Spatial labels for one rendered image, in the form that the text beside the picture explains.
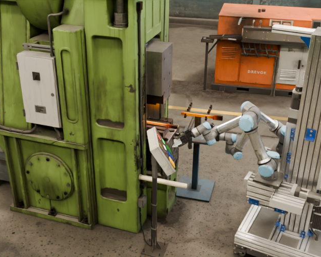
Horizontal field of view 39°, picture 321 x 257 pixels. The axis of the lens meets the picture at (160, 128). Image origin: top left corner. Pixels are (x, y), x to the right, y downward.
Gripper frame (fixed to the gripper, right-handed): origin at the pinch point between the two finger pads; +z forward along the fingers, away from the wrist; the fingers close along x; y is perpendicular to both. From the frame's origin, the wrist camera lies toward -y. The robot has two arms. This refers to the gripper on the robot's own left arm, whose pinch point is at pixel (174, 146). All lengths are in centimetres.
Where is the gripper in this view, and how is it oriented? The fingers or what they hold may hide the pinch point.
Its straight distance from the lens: 379.7
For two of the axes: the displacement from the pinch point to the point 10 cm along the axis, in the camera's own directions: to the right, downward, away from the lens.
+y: -4.9, -7.5, -4.5
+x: 1.1, 4.6, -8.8
